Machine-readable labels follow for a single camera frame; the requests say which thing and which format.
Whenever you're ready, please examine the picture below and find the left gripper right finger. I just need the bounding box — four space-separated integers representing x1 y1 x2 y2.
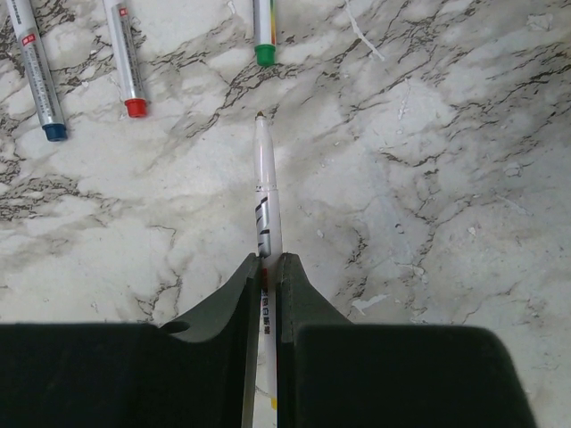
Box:
277 253 535 427

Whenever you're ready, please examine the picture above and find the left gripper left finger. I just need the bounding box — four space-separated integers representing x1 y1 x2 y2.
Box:
1 255 261 427

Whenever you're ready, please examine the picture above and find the yellow marker pen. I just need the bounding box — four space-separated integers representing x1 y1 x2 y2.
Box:
253 111 283 410

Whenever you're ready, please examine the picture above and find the red marker pen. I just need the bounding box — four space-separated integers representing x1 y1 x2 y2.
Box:
103 0 147 119

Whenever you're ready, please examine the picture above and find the blue marker pen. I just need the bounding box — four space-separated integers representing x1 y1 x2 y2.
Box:
6 0 68 142

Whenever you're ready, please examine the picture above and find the green marker pen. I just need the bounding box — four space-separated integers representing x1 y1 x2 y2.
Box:
252 0 277 67

